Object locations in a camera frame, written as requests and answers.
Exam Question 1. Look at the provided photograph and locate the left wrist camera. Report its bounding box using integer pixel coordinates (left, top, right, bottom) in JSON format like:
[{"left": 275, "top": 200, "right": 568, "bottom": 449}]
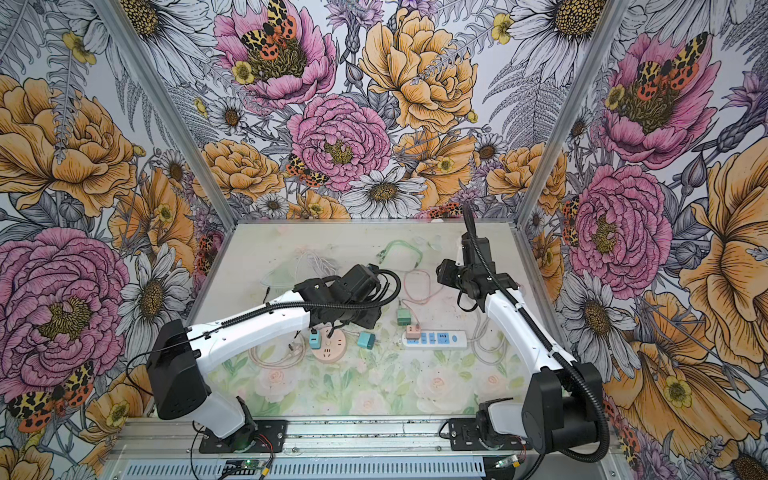
[{"left": 340, "top": 264, "right": 381, "bottom": 302}]

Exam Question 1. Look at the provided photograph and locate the teal charger with white cable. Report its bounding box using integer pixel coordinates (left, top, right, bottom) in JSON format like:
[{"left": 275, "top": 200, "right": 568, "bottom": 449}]
[{"left": 357, "top": 332, "right": 376, "bottom": 350}]

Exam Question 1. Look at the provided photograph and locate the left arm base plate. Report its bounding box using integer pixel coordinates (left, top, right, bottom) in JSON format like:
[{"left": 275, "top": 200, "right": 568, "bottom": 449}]
[{"left": 199, "top": 420, "right": 289, "bottom": 454}]

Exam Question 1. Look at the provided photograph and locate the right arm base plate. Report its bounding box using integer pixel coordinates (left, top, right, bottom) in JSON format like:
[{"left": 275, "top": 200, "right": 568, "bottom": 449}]
[{"left": 438, "top": 417, "right": 526, "bottom": 452}]

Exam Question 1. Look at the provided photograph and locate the aluminium front rail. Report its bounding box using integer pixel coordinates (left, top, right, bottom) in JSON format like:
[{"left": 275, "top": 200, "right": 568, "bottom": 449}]
[{"left": 110, "top": 413, "right": 622, "bottom": 460}]

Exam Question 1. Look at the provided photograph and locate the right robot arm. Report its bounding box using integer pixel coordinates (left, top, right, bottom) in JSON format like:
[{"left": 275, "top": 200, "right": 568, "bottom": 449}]
[{"left": 436, "top": 231, "right": 610, "bottom": 463}]

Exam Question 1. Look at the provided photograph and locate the white power strip cord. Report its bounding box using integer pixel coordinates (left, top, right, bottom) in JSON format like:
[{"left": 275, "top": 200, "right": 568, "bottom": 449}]
[{"left": 467, "top": 314, "right": 511, "bottom": 366}]

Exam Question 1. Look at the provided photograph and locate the green charger plug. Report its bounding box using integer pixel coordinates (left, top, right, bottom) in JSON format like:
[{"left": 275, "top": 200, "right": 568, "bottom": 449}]
[{"left": 396, "top": 307, "right": 413, "bottom": 327}]

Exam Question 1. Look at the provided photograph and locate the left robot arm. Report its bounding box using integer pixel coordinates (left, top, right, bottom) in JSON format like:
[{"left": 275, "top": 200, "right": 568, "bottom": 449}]
[{"left": 146, "top": 278, "right": 401, "bottom": 453}]

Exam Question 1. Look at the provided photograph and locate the pink socket power cord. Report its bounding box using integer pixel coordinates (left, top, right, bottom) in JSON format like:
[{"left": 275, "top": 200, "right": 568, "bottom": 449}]
[{"left": 247, "top": 335, "right": 310, "bottom": 370}]

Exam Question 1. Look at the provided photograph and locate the white blue power strip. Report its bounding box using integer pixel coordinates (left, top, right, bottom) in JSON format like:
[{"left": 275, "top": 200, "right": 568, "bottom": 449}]
[{"left": 401, "top": 330, "right": 468, "bottom": 350}]

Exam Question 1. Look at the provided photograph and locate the green multi-head usb cable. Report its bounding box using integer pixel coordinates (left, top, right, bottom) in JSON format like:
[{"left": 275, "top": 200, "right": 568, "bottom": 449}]
[{"left": 376, "top": 238, "right": 424, "bottom": 271}]

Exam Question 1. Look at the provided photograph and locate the pink multi-head usb cable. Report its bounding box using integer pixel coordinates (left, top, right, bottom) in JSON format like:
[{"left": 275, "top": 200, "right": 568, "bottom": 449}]
[{"left": 401, "top": 268, "right": 445, "bottom": 307}]

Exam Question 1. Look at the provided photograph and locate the pink charger plug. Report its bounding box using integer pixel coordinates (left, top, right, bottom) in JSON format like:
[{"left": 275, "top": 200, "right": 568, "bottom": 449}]
[{"left": 405, "top": 324, "right": 422, "bottom": 340}]

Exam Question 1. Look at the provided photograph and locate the teal charger with black cable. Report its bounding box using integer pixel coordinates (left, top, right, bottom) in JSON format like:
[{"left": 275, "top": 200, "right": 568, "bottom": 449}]
[{"left": 309, "top": 331, "right": 322, "bottom": 350}]

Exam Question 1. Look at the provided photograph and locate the white usb cable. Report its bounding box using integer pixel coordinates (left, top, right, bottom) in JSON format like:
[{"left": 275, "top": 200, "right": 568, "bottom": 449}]
[{"left": 290, "top": 245, "right": 343, "bottom": 283}]

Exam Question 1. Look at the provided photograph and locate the round pink power socket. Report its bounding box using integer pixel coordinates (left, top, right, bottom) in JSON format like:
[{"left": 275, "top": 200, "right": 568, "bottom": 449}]
[{"left": 310, "top": 327, "right": 347, "bottom": 364}]

